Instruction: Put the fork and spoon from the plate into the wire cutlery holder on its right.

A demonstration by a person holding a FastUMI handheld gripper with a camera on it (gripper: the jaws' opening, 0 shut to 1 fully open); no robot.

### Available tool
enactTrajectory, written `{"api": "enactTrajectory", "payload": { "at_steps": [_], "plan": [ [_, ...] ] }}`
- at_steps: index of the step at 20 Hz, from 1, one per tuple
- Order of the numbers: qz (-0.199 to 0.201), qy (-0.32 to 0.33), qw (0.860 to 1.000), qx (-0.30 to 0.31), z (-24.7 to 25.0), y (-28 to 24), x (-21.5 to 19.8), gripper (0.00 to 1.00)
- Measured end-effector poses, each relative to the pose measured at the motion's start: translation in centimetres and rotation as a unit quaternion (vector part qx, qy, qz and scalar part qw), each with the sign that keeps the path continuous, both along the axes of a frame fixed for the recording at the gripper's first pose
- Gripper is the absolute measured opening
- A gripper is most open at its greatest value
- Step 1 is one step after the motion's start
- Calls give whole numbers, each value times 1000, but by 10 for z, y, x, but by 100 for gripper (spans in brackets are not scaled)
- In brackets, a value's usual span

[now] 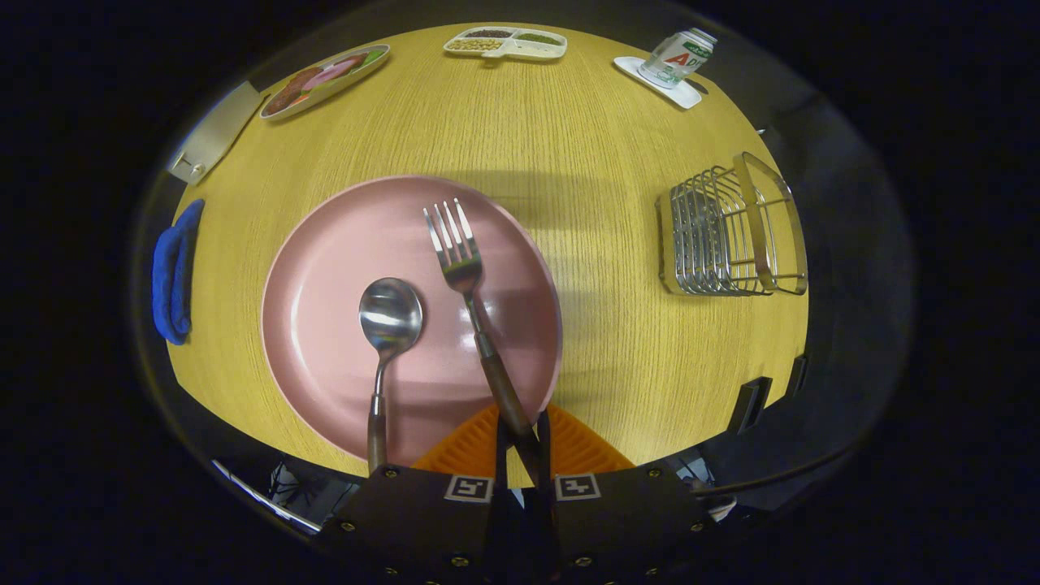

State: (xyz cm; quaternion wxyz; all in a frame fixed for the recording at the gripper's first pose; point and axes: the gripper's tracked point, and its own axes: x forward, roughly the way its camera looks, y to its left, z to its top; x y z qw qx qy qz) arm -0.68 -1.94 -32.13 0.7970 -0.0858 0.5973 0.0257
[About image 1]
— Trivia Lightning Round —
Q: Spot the white toaster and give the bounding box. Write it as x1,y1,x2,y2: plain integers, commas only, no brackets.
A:
167,80,265,186

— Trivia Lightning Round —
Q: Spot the fork with brown handle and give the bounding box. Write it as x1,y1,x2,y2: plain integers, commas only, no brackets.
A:
422,197,541,488

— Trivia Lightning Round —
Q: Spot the pink plate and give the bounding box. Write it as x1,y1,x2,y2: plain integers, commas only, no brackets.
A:
260,175,563,468

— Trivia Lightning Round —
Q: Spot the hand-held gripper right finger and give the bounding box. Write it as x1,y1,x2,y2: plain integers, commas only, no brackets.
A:
524,404,720,585

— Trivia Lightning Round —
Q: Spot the pink ham slice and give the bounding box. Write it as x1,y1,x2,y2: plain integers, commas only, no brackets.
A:
305,57,366,89

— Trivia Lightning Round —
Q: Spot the white divided dish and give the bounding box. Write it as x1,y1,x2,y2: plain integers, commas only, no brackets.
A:
443,25,568,62

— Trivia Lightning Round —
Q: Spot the spoon with brown handle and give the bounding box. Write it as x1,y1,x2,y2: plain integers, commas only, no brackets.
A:
358,277,424,476

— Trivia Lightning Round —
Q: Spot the blue cloth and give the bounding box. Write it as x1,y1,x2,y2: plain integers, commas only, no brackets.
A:
151,198,206,346

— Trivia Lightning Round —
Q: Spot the white bottle green label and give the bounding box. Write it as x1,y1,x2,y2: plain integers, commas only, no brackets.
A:
638,27,718,89

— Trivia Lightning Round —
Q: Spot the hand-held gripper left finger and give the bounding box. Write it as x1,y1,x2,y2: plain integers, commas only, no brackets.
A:
313,404,525,585

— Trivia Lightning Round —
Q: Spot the metal wire basket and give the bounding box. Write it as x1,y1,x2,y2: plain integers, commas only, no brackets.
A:
655,151,809,297

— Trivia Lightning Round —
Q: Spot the white square coaster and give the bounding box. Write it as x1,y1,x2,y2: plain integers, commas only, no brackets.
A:
613,55,703,111

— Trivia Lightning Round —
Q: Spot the white food plate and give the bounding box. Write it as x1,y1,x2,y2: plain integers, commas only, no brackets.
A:
260,44,391,122

